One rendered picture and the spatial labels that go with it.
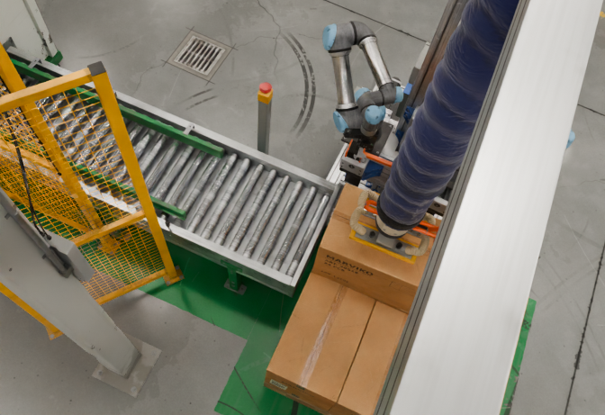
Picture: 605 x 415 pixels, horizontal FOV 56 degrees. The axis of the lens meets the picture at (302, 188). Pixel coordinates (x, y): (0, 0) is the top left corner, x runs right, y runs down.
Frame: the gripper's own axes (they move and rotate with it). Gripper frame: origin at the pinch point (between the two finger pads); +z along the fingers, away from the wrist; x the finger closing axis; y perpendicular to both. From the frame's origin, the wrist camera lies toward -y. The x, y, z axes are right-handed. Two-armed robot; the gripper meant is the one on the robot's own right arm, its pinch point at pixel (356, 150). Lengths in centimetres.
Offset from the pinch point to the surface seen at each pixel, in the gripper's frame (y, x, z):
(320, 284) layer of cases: 8, -51, 64
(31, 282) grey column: -78, -129, -58
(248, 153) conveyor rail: -63, 7, 59
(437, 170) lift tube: 33, -37, -65
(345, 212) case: 5.6, -22.6, 23.9
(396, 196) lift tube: 24, -35, -33
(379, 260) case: 31, -41, 24
